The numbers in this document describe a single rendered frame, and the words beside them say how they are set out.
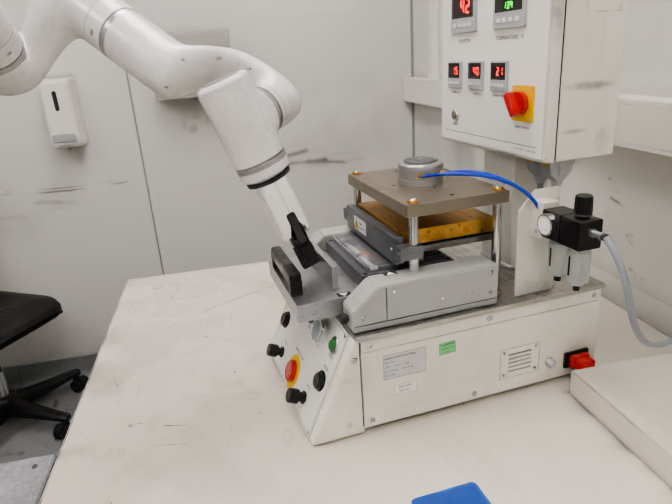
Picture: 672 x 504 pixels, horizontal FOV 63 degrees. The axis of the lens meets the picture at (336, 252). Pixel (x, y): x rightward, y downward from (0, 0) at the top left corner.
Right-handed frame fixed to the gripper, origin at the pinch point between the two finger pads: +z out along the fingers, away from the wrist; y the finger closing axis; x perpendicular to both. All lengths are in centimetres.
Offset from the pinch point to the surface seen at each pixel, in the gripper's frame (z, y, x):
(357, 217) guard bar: 0.5, -5.1, 11.9
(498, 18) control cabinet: -22.1, 3.9, 44.0
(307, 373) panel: 17.1, 6.1, -9.5
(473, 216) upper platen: 4.7, 8.5, 27.3
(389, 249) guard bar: 2.0, 9.4, 11.5
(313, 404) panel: 18.6, 12.5, -11.0
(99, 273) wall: 31, -162, -70
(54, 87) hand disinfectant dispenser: -44, -152, -43
